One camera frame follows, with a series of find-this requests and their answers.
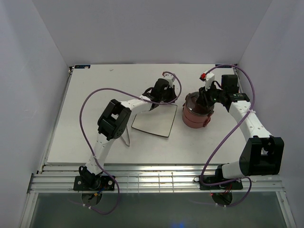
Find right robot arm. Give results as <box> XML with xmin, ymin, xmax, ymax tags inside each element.
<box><xmin>196</xmin><ymin>73</ymin><xmax>284</xmax><ymax>189</ymax></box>

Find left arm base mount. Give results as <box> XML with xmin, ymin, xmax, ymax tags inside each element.
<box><xmin>73</xmin><ymin>176</ymin><xmax>115</xmax><ymax>192</ymax></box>

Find metal tongs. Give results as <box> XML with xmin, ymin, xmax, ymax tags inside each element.
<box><xmin>121</xmin><ymin>126</ymin><xmax>131</xmax><ymax>147</ymax></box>

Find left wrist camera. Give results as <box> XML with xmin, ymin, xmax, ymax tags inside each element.
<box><xmin>162</xmin><ymin>71</ymin><xmax>176</xmax><ymax>85</ymax></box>

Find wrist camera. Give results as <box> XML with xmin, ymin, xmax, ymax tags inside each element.
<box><xmin>200</xmin><ymin>71</ymin><xmax>215</xmax><ymax>91</ymax></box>
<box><xmin>162</xmin><ymin>71</ymin><xmax>176</xmax><ymax>85</ymax></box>

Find pink bowl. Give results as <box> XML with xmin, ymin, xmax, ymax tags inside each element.
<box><xmin>182</xmin><ymin>116</ymin><xmax>211</xmax><ymax>129</ymax></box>
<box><xmin>182</xmin><ymin>107</ymin><xmax>214</xmax><ymax>124</ymax></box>

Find white square plate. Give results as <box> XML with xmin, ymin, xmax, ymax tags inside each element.
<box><xmin>131</xmin><ymin>104</ymin><xmax>178</xmax><ymax>138</ymax></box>

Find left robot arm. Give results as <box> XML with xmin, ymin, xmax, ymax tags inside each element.
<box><xmin>79</xmin><ymin>72</ymin><xmax>178</xmax><ymax>190</ymax></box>

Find aluminium frame rail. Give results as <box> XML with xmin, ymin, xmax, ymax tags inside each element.
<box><xmin>26</xmin><ymin>163</ymin><xmax>285</xmax><ymax>194</ymax></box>

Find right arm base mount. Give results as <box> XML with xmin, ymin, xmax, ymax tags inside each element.
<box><xmin>193</xmin><ymin>174</ymin><xmax>243</xmax><ymax>191</ymax></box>

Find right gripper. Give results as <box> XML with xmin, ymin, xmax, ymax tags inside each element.
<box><xmin>197</xmin><ymin>82</ymin><xmax>225</xmax><ymax>108</ymax></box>

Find grey lunch box lid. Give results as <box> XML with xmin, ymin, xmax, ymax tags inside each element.
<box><xmin>183</xmin><ymin>92</ymin><xmax>214</xmax><ymax>117</ymax></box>

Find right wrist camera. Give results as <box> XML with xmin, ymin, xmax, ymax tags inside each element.
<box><xmin>200</xmin><ymin>71</ymin><xmax>215</xmax><ymax>91</ymax></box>

